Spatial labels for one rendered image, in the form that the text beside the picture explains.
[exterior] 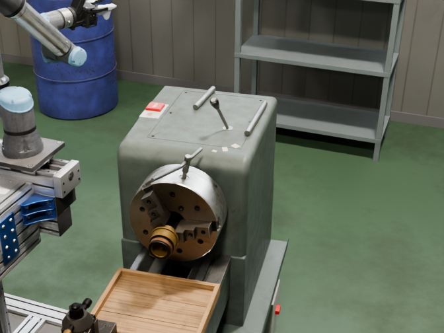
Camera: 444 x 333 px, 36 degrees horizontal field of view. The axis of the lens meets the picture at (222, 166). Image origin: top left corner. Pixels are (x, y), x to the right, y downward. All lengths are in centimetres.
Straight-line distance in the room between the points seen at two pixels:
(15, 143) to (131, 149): 44
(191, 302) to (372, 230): 219
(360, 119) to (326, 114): 26
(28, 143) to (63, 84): 294
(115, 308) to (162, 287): 18
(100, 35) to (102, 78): 36
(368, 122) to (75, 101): 228
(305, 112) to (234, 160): 299
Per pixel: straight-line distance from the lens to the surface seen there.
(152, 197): 221
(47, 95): 561
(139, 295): 230
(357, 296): 373
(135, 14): 610
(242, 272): 252
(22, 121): 254
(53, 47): 258
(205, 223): 222
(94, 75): 549
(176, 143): 240
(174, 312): 222
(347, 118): 522
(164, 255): 218
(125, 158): 240
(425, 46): 547
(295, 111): 528
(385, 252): 408
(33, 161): 255
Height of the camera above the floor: 235
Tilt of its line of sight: 29 degrees down
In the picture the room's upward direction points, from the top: 1 degrees clockwise
